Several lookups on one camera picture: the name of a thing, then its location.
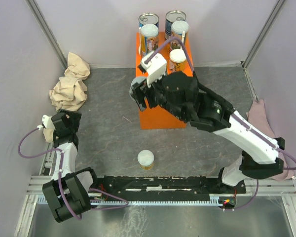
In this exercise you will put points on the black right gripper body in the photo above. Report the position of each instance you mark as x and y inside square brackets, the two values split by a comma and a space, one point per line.
[156, 95]

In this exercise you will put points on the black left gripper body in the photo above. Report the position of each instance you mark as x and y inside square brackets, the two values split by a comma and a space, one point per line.
[74, 119]

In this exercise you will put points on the white lid small can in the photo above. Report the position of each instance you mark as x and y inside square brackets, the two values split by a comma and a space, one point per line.
[177, 60]

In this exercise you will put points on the yellow labelled can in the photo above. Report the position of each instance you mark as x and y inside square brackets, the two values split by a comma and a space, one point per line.
[148, 38]

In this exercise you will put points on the yellow can white lid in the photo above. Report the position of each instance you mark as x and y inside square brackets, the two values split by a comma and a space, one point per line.
[145, 159]

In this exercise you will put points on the colourful can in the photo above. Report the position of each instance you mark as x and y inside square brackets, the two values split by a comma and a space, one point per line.
[180, 30]

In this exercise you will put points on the blue tall tin can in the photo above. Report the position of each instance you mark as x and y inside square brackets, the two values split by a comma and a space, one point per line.
[148, 18]

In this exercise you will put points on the grey lid can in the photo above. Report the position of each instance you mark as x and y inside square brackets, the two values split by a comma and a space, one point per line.
[134, 81]

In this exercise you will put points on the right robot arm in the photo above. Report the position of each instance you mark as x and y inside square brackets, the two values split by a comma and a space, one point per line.
[191, 102]

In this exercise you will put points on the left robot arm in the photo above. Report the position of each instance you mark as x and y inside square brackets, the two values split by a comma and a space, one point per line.
[67, 191]

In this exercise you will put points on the orange box counter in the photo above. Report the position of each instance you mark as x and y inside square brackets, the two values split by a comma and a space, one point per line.
[158, 118]

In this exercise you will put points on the beige crumpled cloth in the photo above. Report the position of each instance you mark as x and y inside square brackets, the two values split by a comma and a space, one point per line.
[69, 93]

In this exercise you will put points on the mauve crumpled cloth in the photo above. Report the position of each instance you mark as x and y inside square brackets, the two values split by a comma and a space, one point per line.
[257, 117]

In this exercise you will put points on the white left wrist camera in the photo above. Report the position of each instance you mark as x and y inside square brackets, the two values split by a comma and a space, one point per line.
[47, 122]

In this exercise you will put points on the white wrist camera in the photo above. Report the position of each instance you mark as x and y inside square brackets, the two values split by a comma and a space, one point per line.
[156, 67]
[47, 122]

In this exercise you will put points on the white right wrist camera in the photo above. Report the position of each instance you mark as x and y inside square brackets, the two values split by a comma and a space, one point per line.
[156, 67]

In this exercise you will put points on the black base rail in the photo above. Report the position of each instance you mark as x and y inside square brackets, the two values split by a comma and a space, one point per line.
[166, 188]

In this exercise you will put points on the light blue cable duct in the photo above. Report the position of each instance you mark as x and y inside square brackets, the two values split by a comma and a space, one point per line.
[158, 201]

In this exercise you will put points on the aluminium frame post left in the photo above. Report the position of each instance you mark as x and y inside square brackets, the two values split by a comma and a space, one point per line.
[35, 9]

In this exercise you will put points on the aluminium frame post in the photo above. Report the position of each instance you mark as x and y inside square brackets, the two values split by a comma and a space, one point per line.
[35, 9]
[263, 32]

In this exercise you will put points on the aluminium frame post right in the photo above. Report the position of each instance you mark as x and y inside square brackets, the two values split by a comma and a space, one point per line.
[263, 32]

